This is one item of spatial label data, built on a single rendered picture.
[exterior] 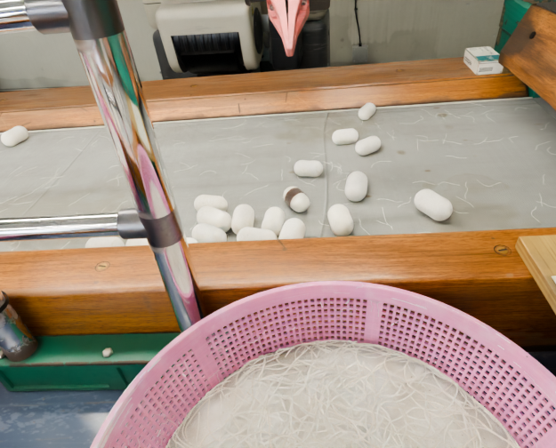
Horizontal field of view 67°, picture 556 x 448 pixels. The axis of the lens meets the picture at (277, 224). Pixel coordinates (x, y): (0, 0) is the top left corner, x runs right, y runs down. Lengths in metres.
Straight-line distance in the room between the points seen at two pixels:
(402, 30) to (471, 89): 1.89
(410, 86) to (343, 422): 0.48
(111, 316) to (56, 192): 0.22
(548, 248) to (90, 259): 0.35
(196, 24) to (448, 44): 1.77
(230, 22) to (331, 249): 0.79
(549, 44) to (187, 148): 0.43
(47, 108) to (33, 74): 2.48
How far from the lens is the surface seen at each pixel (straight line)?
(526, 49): 0.60
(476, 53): 0.71
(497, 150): 0.54
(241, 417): 0.30
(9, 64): 3.30
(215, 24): 1.07
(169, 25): 1.10
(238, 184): 0.47
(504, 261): 0.35
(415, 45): 2.58
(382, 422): 0.29
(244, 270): 0.33
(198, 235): 0.39
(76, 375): 0.40
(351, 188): 0.42
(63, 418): 0.41
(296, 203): 0.41
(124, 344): 0.38
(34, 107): 0.76
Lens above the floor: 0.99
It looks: 38 degrees down
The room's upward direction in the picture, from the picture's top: 6 degrees counter-clockwise
